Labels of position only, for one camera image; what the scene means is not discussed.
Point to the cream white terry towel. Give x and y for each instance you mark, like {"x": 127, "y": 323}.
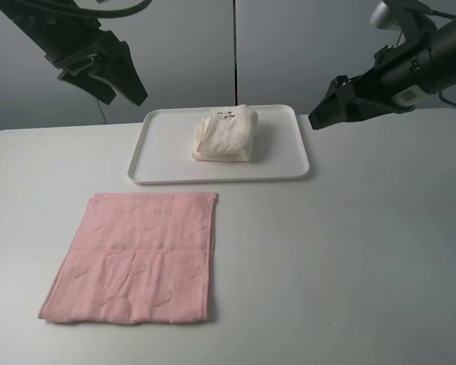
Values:
{"x": 227, "y": 134}

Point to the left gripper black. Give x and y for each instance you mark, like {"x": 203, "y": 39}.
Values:
{"x": 92, "y": 59}

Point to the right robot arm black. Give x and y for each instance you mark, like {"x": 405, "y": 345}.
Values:
{"x": 419, "y": 23}

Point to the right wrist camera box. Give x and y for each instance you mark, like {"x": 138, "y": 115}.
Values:
{"x": 383, "y": 17}

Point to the white rectangular plastic tray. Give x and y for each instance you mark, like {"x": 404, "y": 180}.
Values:
{"x": 163, "y": 153}

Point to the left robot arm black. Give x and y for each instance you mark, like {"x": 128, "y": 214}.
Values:
{"x": 15, "y": 9}

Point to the pink terry towel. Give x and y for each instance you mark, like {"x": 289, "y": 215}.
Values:
{"x": 137, "y": 258}

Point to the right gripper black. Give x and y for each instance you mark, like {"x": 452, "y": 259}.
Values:
{"x": 395, "y": 84}

